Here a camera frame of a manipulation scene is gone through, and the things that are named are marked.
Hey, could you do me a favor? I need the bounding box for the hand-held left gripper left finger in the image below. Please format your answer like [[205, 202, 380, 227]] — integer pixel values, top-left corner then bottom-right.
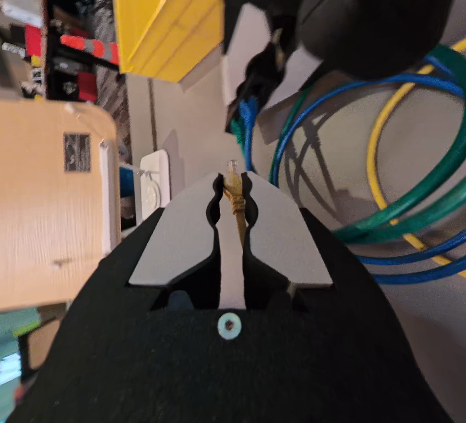
[[128, 172, 224, 288]]

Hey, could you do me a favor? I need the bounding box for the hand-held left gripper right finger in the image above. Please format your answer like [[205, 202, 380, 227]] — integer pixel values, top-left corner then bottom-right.
[[241, 172, 334, 289]]

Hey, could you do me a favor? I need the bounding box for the yellow ethernet cable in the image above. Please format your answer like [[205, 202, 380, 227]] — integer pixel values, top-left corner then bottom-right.
[[222, 39, 466, 279]]

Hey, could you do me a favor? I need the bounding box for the green ethernet cable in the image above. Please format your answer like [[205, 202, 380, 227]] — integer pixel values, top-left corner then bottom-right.
[[229, 45, 466, 246]]

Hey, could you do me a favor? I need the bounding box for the blue ethernet cable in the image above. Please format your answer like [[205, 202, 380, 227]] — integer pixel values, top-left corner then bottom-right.
[[238, 56, 466, 285]]

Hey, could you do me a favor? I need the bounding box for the white table grommet plate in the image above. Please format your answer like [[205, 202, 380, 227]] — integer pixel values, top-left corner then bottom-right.
[[138, 149, 172, 225]]

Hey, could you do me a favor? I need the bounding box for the folded wooden table top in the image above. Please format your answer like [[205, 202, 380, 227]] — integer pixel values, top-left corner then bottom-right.
[[0, 100, 121, 312]]

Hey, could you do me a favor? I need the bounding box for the small wooden table top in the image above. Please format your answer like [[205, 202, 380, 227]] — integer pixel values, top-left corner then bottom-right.
[[27, 317, 62, 371]]

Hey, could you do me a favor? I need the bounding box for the large yellow plastic bin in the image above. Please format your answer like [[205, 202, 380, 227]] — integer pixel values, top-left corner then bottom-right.
[[109, 0, 235, 83]]

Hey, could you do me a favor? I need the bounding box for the orange traffic cone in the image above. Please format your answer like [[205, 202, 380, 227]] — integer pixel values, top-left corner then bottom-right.
[[60, 34, 120, 66]]

